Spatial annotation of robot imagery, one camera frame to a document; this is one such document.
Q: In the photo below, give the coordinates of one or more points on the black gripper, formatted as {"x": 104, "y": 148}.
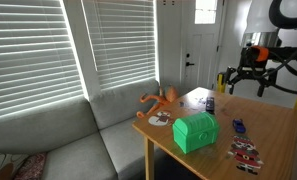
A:
{"x": 246, "y": 65}

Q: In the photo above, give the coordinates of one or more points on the blue toy car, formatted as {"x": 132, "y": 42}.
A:
{"x": 238, "y": 125}

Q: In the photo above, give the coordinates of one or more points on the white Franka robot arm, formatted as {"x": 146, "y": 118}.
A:
{"x": 258, "y": 16}

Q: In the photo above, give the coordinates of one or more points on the orange octopus plush toy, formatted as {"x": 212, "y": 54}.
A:
{"x": 159, "y": 98}

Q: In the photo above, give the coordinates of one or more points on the black remote control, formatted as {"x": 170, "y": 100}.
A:
{"x": 210, "y": 104}

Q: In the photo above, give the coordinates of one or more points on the wooden table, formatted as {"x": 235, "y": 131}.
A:
{"x": 271, "y": 133}

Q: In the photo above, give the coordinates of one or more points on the white entry door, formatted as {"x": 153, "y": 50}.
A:
{"x": 201, "y": 50}

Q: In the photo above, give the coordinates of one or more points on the green treasure chest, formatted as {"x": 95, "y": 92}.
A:
{"x": 196, "y": 131}

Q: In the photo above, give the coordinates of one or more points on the grey fabric sofa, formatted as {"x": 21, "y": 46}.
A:
{"x": 121, "y": 103}

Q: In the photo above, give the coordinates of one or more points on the narrow white window blinds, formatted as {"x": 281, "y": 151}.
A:
{"x": 124, "y": 40}

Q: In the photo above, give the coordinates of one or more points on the wide white window blinds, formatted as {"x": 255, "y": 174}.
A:
{"x": 31, "y": 60}

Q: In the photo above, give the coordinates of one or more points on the patterned throw pillow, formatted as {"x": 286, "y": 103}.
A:
{"x": 8, "y": 166}

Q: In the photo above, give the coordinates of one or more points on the orange camera bracket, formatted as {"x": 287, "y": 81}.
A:
{"x": 261, "y": 53}

